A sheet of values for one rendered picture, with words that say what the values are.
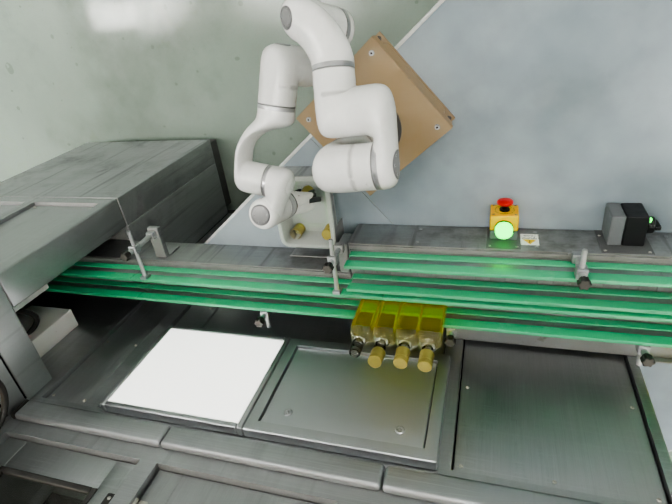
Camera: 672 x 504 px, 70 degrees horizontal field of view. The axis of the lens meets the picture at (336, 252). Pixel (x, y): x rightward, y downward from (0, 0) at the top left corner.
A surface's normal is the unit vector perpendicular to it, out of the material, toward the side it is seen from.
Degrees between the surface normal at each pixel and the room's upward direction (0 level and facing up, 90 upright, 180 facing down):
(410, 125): 0
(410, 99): 0
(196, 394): 90
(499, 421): 91
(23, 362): 90
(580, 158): 0
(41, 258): 90
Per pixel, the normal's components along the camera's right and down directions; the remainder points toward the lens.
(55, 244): 0.95, 0.04
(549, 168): -0.28, 0.50
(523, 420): -0.12, -0.87
